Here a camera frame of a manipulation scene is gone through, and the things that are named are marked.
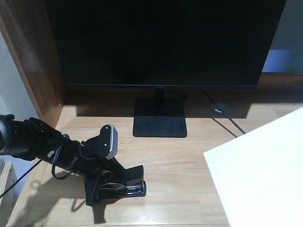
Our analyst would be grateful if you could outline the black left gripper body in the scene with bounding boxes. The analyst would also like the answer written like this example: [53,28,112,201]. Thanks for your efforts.
[71,141,109,178]

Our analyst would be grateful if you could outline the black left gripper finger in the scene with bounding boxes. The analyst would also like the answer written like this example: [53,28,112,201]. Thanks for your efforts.
[84,175,102,206]
[108,158,131,183]

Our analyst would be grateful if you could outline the black stapler with orange button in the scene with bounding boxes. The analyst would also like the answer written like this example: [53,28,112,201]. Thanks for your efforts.
[98,165,147,200]

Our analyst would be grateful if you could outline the white paper sheets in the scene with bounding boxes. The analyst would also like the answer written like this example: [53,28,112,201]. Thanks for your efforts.
[204,109,303,227]

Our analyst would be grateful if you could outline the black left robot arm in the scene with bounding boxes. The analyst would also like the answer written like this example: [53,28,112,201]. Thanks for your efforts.
[0,114,133,206]

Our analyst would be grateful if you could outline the black computer monitor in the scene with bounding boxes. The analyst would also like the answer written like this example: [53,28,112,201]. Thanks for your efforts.
[45,0,286,138]

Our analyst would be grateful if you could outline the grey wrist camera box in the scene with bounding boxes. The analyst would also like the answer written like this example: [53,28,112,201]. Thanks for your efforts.
[81,124,118,160]

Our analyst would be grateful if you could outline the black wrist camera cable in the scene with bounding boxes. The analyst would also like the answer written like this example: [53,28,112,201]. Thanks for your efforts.
[0,134,82,198]

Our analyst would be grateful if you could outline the black monitor cable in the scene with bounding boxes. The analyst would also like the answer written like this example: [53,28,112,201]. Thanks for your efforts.
[201,89,247,135]

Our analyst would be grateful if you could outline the round desk cable grommet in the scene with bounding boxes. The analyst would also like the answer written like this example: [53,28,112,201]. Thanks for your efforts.
[211,102,231,114]

